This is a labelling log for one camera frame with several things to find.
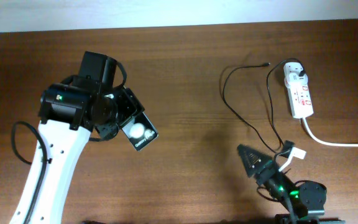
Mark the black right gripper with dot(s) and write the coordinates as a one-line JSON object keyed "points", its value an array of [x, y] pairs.
{"points": [[265, 166]]}

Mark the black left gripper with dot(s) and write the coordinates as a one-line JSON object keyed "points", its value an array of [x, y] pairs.
{"points": [[129, 104]]}

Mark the black smartphone with lit screen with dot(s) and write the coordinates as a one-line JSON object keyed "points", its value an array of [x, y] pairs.
{"points": [[140, 131]]}

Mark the white power strip red switches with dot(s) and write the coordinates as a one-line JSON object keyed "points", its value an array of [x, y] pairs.
{"points": [[299, 97]]}

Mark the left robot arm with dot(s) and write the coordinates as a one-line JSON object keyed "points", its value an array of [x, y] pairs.
{"points": [[81, 108]]}

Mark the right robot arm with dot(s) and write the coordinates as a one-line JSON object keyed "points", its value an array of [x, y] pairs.
{"points": [[303, 199]]}

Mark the white USB charger plug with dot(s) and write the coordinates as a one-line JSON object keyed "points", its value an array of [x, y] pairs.
{"points": [[293, 79]]}

